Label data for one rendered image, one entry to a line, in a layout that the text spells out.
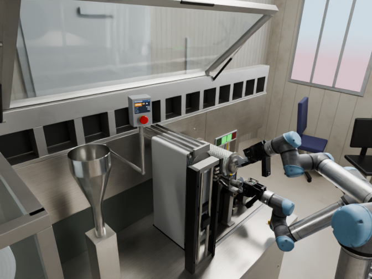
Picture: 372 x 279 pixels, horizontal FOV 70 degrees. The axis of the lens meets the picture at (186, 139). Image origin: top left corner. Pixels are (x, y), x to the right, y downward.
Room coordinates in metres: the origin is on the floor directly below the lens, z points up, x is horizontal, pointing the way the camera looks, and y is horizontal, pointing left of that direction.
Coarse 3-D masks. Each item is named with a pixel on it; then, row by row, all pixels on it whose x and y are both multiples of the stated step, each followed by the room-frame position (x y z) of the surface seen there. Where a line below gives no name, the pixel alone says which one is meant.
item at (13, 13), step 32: (0, 0) 0.63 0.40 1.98; (96, 0) 0.74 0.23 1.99; (128, 0) 0.80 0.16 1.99; (160, 0) 0.87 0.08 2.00; (192, 0) 0.96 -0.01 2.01; (224, 0) 1.10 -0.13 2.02; (0, 32) 0.68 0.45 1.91; (0, 64) 0.74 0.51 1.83; (0, 96) 0.77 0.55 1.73; (64, 96) 1.02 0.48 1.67
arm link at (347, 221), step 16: (352, 208) 0.63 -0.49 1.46; (368, 208) 0.63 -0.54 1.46; (336, 224) 0.65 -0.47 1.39; (352, 224) 0.60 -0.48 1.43; (368, 224) 0.59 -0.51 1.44; (352, 240) 0.58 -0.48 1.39; (368, 240) 0.57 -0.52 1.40; (352, 256) 0.60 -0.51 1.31; (368, 256) 0.57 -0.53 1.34; (336, 272) 0.62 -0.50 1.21; (352, 272) 0.58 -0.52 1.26; (368, 272) 0.58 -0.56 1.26
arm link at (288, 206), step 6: (270, 198) 1.12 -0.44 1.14; (276, 198) 1.11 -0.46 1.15; (282, 198) 1.10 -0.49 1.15; (270, 204) 1.10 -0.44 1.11; (276, 204) 1.09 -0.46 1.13; (282, 204) 1.07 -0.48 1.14; (288, 204) 1.06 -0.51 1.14; (276, 210) 1.08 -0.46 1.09; (282, 210) 1.06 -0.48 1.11; (288, 210) 1.04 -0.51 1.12; (282, 216) 1.07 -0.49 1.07
